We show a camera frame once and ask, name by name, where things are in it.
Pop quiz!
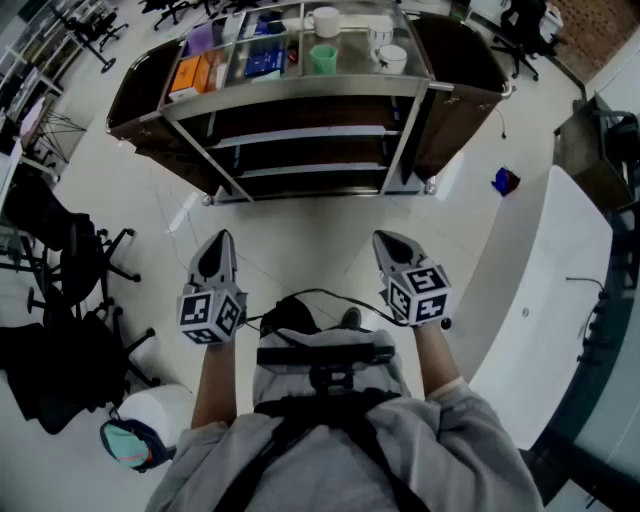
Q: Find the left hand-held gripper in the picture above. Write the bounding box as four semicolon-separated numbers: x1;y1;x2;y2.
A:
176;229;249;346

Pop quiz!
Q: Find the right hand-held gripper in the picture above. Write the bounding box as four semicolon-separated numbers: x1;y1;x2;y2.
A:
373;230;453;327

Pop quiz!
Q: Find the stainless steel service cart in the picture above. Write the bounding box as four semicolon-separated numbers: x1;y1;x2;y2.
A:
105;0;516;207

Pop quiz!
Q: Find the orange box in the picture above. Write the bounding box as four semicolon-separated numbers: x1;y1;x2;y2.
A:
168;54;216;101

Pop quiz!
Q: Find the white mug star print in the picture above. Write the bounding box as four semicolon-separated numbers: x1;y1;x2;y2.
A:
370;44;409;76

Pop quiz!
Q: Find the green plastic cup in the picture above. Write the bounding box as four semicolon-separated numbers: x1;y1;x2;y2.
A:
309;44;339;76

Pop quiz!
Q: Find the blue coffee box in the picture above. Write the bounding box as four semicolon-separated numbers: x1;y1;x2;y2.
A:
243;48;287;80
239;12;287;40

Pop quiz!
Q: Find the white mug striped print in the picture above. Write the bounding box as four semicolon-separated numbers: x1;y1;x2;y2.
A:
367;18;395;50

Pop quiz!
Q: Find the purple packet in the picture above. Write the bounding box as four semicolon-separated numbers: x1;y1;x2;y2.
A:
182;22;226;57

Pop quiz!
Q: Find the white slim packet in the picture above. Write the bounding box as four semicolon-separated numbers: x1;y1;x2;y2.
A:
222;13;246;46

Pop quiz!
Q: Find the large plain white mug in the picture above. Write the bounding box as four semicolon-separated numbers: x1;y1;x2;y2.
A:
303;6;342;39

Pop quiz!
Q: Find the person's left forearm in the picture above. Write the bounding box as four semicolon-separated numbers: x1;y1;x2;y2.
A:
191;341;238;429

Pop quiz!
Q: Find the person's right forearm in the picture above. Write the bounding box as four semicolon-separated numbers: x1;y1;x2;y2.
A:
413;322;469;400

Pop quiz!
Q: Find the person's left shoe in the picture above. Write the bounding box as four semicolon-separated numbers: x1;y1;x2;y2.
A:
259;294;321;335

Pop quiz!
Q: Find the black waist pack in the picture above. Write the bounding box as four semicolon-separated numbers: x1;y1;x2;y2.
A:
256;343;396;367

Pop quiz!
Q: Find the blue crumpled bag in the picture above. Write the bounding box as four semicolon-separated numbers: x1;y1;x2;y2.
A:
491;166;521;197

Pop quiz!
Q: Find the black chest harness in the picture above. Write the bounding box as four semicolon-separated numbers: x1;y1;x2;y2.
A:
214;364;431;512

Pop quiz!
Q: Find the white round stool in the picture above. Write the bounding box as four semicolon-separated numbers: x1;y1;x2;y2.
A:
117;383;197;451

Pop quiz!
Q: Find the black office chair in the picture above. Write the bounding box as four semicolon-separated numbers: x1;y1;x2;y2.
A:
0;299;161;436
492;0;561;82
139;0;201;31
64;12;130;54
2;172;144;321

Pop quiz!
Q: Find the teal bag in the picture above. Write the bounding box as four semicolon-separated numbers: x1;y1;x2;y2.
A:
99;417;177;474

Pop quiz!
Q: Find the person's grey sweater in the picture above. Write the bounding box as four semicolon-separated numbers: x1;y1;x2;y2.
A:
144;327;546;512

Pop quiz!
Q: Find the black tub faucet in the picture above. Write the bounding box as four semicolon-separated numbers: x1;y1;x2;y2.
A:
566;276;617;366

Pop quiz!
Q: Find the dark metal desk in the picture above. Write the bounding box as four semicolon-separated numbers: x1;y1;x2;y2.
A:
553;94;640;211

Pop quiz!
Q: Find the black floor stand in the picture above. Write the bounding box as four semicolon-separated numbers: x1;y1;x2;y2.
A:
49;4;117;75

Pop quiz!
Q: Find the white storage shelving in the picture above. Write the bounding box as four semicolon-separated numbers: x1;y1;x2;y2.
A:
0;0;119;121

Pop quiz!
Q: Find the white cabinet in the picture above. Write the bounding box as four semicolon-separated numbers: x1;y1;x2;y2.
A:
542;7;564;44

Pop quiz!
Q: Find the black cable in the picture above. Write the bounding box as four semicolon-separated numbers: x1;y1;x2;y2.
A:
243;288;412;337

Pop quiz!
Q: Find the black wire rack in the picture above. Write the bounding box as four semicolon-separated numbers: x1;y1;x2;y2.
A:
22;109;87;169

